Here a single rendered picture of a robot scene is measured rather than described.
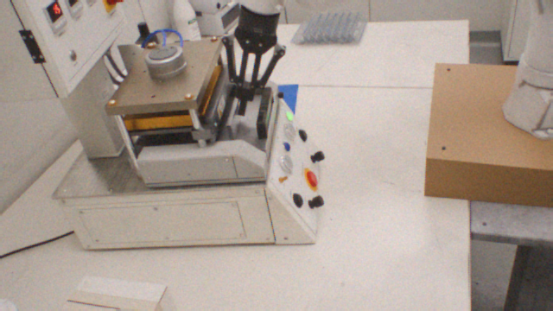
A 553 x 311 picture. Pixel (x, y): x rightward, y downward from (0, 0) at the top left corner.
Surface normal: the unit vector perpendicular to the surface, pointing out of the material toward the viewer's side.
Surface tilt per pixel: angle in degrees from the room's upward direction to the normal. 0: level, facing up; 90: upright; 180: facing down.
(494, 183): 90
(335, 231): 0
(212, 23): 90
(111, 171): 0
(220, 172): 90
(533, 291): 90
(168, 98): 0
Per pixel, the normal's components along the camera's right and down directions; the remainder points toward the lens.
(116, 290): -0.15, -0.77
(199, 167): -0.09, 0.62
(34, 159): 0.95, 0.07
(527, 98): -0.87, 0.32
